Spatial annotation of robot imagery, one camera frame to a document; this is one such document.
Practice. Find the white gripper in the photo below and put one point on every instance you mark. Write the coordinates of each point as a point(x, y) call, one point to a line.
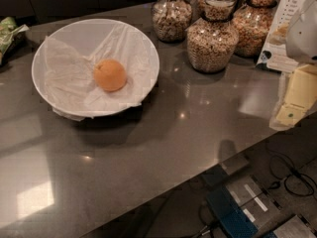
point(303, 39)

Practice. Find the orange fruit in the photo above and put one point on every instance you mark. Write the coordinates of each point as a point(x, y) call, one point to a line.
point(110, 75)

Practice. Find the blue robot base part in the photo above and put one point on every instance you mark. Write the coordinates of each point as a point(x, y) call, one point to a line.
point(232, 219)

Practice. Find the white bowl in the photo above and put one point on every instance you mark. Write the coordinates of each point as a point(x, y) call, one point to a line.
point(82, 37)

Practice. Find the white allergen info card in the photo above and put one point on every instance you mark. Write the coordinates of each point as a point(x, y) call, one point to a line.
point(273, 55)

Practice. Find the glass cereal jar right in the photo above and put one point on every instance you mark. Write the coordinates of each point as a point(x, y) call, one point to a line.
point(252, 20)

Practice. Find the glass cereal jar front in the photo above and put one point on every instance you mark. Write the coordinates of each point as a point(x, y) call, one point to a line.
point(212, 39)

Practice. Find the white paper liner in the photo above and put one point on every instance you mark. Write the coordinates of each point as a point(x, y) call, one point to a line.
point(66, 80)

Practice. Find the green snack packet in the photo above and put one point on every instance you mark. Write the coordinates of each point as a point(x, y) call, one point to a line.
point(11, 35)

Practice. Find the grey metal base plate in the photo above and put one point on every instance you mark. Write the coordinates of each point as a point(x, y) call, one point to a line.
point(253, 201)

